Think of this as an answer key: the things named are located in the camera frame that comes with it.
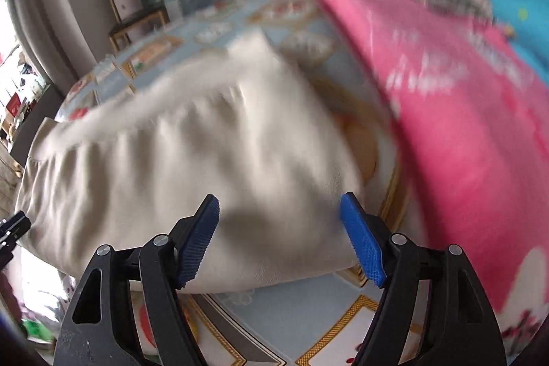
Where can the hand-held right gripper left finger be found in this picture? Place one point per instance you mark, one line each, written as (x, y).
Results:
(199, 241)

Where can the cream zip jacket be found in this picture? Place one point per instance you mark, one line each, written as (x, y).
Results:
(193, 143)

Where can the patterned light blue bed sheet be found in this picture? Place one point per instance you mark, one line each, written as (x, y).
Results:
(278, 306)

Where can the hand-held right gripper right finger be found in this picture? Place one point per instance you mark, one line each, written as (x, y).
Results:
(362, 241)

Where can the blue pillow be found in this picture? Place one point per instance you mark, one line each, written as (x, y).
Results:
(519, 23)

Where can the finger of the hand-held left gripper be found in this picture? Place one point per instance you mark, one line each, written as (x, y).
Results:
(15, 225)

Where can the grey curtain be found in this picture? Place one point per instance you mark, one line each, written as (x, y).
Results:
(51, 6)

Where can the grey cabinet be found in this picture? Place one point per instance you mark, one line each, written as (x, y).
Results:
(36, 126)

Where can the wooden chair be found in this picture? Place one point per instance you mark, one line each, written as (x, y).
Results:
(137, 18)

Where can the pink floral blanket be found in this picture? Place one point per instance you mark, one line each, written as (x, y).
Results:
(450, 113)

